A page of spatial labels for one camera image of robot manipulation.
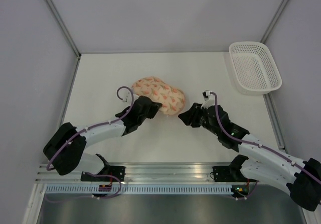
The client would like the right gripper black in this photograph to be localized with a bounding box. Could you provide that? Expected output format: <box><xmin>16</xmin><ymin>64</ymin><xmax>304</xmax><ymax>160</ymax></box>
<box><xmin>178</xmin><ymin>102</ymin><xmax>220</xmax><ymax>137</ymax></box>

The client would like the floral mesh laundry bag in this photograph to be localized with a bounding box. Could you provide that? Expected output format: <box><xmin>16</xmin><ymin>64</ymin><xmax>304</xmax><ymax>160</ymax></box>
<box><xmin>132</xmin><ymin>76</ymin><xmax>186</xmax><ymax>116</ymax></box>

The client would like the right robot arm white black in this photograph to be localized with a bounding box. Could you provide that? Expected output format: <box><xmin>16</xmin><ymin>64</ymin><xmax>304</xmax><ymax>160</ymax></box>
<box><xmin>178</xmin><ymin>103</ymin><xmax>320</xmax><ymax>211</ymax></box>

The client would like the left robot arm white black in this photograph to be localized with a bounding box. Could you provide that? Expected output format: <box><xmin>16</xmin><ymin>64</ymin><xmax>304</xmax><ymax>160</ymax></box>
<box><xmin>43</xmin><ymin>96</ymin><xmax>163</xmax><ymax>182</ymax></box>

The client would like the white perforated plastic basket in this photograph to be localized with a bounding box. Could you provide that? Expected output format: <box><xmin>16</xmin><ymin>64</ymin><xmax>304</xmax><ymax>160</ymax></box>
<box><xmin>229</xmin><ymin>41</ymin><xmax>282</xmax><ymax>95</ymax></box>

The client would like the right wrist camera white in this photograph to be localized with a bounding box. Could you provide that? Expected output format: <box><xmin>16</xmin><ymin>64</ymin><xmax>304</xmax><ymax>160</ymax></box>
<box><xmin>201</xmin><ymin>90</ymin><xmax>216</xmax><ymax>108</ymax></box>

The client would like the aluminium mounting rail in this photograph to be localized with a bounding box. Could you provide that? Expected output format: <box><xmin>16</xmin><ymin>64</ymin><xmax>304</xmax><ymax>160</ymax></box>
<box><xmin>35</xmin><ymin>162</ymin><xmax>230</xmax><ymax>184</ymax></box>

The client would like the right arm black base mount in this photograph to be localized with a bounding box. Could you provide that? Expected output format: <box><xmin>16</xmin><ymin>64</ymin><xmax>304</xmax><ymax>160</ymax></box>
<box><xmin>212</xmin><ymin>166</ymin><xmax>244</xmax><ymax>182</ymax></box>

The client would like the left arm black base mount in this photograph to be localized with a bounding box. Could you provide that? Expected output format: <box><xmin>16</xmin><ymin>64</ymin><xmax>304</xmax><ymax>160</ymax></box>
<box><xmin>80</xmin><ymin>166</ymin><xmax>126</xmax><ymax>182</ymax></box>

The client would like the white slotted cable duct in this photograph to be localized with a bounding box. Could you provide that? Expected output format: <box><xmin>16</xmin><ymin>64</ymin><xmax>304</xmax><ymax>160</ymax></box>
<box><xmin>46</xmin><ymin>184</ymin><xmax>233</xmax><ymax>195</ymax></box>

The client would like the left aluminium frame post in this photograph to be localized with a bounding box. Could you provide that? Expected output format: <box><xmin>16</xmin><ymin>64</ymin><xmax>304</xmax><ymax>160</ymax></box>
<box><xmin>44</xmin><ymin>0</ymin><xmax>81</xmax><ymax>60</ymax></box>

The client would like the aluminium frame post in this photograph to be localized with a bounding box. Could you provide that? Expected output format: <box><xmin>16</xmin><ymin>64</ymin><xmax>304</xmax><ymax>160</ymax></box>
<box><xmin>44</xmin><ymin>0</ymin><xmax>81</xmax><ymax>60</ymax></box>
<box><xmin>260</xmin><ymin>0</ymin><xmax>290</xmax><ymax>44</ymax></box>

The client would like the right aluminium frame post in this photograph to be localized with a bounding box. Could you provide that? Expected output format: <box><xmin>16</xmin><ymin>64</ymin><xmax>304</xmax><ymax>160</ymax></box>
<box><xmin>260</xmin><ymin>0</ymin><xmax>290</xmax><ymax>44</ymax></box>

